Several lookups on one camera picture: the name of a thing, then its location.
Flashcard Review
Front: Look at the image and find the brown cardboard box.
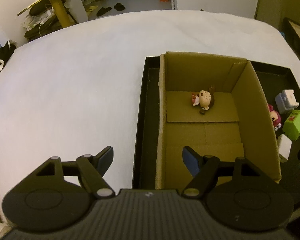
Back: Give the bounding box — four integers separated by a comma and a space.
155, 52, 282, 190

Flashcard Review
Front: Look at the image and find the pink-haired doll figurine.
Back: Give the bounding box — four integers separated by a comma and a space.
268, 104, 282, 131

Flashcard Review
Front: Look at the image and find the green hexagonal box toy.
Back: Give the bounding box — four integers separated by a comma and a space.
283, 110, 300, 141

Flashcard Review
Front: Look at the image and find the lavender white cube toy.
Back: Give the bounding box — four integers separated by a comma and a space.
275, 89, 300, 114

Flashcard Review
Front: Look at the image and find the white power adapter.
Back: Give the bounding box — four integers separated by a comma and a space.
277, 134, 292, 163

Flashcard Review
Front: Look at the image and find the brown-haired doll figurine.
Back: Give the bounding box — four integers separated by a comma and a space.
191, 86, 215, 115

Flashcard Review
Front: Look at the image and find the black shallow tray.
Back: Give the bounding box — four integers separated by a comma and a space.
132, 56, 300, 209

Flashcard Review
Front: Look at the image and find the black white bag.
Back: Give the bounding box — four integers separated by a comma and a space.
0, 40, 17, 72

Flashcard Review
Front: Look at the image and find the black slipper left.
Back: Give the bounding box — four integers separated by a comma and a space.
96, 7, 112, 17

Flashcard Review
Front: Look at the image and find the black slipper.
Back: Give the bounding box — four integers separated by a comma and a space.
114, 3, 126, 11
96, 7, 112, 17

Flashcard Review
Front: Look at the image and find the black framed box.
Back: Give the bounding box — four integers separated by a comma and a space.
283, 18, 300, 60

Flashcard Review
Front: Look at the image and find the black slipper right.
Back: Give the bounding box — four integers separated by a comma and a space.
114, 3, 126, 11

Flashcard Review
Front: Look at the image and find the round gold side table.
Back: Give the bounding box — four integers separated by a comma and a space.
17, 0, 71, 28

